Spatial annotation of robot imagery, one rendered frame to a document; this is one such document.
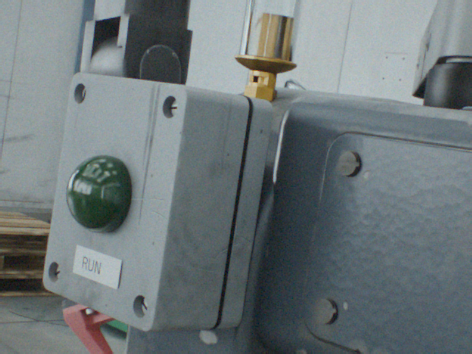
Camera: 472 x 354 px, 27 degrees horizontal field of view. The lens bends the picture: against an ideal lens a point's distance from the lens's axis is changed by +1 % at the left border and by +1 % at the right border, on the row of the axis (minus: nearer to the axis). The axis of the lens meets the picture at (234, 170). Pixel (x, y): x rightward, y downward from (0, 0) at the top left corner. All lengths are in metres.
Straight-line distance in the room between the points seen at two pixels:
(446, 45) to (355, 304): 0.17
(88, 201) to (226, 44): 7.87
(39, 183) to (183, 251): 8.90
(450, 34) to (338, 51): 6.85
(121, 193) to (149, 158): 0.02
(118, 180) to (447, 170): 0.12
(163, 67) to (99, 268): 0.37
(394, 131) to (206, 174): 0.07
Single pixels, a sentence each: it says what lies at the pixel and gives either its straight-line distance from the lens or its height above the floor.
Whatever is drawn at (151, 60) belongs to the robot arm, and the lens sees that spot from 0.72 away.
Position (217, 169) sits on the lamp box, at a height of 1.30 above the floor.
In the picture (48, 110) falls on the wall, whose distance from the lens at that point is 9.20.
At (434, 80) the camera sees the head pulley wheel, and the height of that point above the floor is 1.35.
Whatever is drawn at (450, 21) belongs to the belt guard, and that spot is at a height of 1.38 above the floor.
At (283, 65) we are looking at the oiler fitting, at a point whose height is 1.35.
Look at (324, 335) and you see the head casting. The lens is 0.36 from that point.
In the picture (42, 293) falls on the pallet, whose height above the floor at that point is 0.02.
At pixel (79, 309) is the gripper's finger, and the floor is 1.18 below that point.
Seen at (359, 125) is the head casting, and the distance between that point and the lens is 0.35.
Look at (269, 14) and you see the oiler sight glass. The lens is 0.42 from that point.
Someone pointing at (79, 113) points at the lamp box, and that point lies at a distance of 0.39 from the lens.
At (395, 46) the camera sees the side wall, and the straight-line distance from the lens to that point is 6.99.
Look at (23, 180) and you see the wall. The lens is 9.16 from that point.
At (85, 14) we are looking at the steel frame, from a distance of 9.30.
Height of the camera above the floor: 1.32
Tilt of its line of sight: 3 degrees down
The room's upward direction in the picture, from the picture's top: 9 degrees clockwise
